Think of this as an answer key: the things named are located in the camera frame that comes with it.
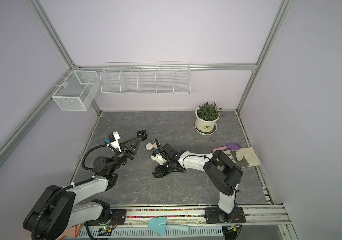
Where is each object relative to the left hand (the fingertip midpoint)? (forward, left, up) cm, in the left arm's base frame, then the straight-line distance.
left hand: (142, 139), depth 71 cm
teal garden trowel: (-33, -6, -26) cm, 42 cm away
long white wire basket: (+48, +1, +2) cm, 48 cm away
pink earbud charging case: (+12, -3, -26) cm, 29 cm away
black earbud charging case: (+2, 0, +1) cm, 2 cm away
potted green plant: (+22, -38, -10) cm, 45 cm away
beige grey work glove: (-1, -59, -26) cm, 64 cm away
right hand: (-8, -4, -25) cm, 27 cm away
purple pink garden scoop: (+7, -54, -25) cm, 60 cm away
